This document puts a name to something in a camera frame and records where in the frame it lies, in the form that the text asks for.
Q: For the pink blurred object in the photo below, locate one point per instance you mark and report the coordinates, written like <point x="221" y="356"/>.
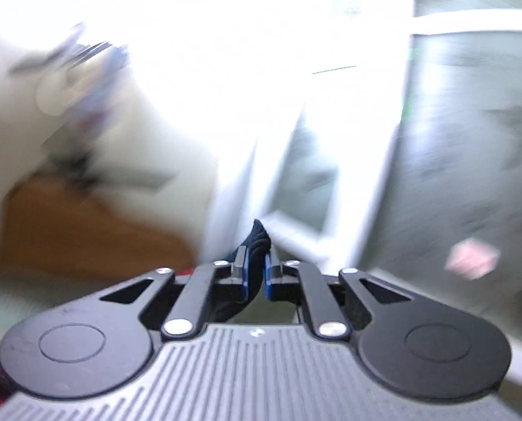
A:
<point x="471" y="256"/>

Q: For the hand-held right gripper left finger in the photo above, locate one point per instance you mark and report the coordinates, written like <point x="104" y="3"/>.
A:
<point x="244" y="274"/>

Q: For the dark navy garment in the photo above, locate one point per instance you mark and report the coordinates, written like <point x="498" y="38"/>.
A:
<point x="255" y="239"/>

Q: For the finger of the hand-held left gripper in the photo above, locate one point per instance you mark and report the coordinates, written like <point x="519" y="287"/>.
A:
<point x="112" y="55"/>

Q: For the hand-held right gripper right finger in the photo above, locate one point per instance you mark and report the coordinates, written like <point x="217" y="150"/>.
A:
<point x="268" y="277"/>

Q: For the white window frame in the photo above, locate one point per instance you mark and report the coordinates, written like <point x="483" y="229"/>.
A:
<point x="375" y="140"/>

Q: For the brown cushion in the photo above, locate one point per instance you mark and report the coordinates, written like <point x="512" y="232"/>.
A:
<point x="77" y="232"/>

